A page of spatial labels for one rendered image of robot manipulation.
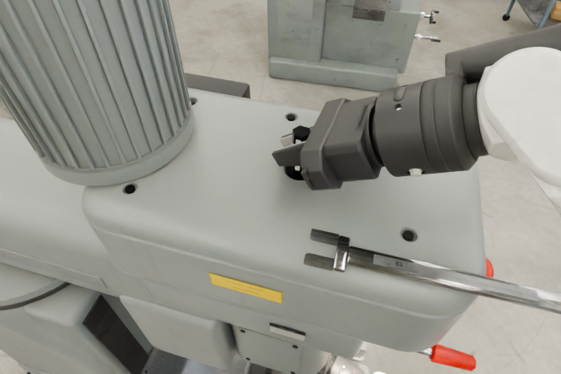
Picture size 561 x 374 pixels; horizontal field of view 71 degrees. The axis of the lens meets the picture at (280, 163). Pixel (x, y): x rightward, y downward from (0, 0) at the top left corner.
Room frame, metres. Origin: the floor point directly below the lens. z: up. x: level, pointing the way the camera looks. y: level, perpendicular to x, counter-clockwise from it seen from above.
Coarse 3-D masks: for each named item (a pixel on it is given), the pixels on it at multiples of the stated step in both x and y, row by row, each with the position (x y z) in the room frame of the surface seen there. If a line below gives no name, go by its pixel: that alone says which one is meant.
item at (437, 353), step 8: (424, 352) 0.17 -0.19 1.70; (432, 352) 0.17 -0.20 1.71; (440, 352) 0.17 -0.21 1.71; (448, 352) 0.17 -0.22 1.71; (456, 352) 0.17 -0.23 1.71; (464, 352) 0.17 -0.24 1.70; (432, 360) 0.16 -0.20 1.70; (440, 360) 0.16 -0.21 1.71; (448, 360) 0.16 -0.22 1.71; (456, 360) 0.16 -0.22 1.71; (464, 360) 0.16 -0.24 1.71; (472, 360) 0.16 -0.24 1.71; (464, 368) 0.15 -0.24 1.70; (472, 368) 0.15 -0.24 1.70
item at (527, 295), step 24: (336, 240) 0.22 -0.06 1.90; (312, 264) 0.19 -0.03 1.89; (336, 264) 0.19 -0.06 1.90; (360, 264) 0.19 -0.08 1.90; (384, 264) 0.19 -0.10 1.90; (408, 264) 0.19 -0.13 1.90; (432, 264) 0.19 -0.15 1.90; (456, 288) 0.17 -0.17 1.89; (480, 288) 0.17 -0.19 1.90; (504, 288) 0.16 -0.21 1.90; (528, 288) 0.17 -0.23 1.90
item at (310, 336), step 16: (160, 288) 0.26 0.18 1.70; (176, 288) 0.25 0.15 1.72; (176, 304) 0.25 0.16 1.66; (192, 304) 0.24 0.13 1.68; (208, 304) 0.24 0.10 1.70; (224, 304) 0.23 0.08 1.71; (224, 320) 0.23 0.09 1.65; (240, 320) 0.22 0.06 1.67; (256, 320) 0.22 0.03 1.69; (272, 320) 0.21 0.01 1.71; (288, 320) 0.20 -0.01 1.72; (288, 336) 0.20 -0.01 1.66; (304, 336) 0.20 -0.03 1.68; (320, 336) 0.19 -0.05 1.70; (336, 336) 0.18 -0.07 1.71; (336, 352) 0.18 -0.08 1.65; (352, 352) 0.18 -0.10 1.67
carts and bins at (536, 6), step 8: (512, 0) 4.39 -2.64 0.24; (520, 0) 4.24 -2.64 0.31; (528, 0) 4.24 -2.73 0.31; (536, 0) 4.00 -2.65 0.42; (544, 0) 4.24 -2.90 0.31; (552, 0) 3.63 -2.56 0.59; (560, 0) 4.24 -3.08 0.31; (528, 8) 4.01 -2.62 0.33; (536, 8) 3.97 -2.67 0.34; (544, 8) 4.04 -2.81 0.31; (552, 8) 3.96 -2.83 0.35; (560, 8) 3.80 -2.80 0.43; (504, 16) 4.38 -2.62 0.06; (528, 16) 3.89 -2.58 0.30; (536, 16) 3.88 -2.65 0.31; (544, 16) 3.62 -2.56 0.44; (552, 16) 3.82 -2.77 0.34; (560, 16) 3.79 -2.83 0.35; (536, 24) 3.70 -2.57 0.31; (544, 24) 3.70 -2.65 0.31; (552, 24) 3.70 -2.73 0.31
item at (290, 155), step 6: (294, 144) 0.32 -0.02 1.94; (300, 144) 0.31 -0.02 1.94; (276, 150) 0.32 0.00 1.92; (282, 150) 0.32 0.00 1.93; (288, 150) 0.31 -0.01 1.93; (294, 150) 0.31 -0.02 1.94; (300, 150) 0.31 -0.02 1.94; (276, 156) 0.32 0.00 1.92; (282, 156) 0.31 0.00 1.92; (288, 156) 0.31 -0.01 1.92; (294, 156) 0.31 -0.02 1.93; (300, 156) 0.31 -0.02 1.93; (276, 162) 0.32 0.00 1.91; (282, 162) 0.31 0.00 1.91; (288, 162) 0.31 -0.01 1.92; (294, 162) 0.31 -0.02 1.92; (300, 162) 0.31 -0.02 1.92
